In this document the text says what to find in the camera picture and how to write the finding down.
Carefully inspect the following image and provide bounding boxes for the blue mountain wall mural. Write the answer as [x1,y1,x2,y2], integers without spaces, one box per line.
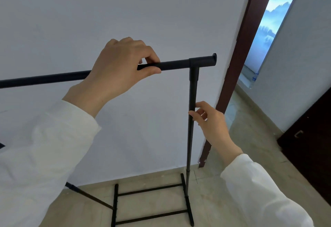
[244,0,307,74]

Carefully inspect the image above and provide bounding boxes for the person's left forearm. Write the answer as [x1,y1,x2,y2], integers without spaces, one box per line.
[0,80,104,227]

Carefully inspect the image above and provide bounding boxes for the brown wooden door frame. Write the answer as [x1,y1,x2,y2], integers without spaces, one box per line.
[198,0,279,168]

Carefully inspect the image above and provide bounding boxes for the person's right forearm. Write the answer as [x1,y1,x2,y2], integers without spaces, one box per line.
[219,143,315,227]

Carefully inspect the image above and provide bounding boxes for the dark wooden door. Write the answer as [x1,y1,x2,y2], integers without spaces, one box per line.
[277,87,331,207]

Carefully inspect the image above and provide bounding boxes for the person's right hand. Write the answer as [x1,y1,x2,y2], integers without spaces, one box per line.
[188,101,238,153]

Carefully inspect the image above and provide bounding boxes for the black metal clothes rack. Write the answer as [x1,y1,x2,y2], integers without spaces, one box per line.
[0,53,217,227]

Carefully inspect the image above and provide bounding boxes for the person's left hand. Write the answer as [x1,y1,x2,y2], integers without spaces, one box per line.
[78,37,162,107]

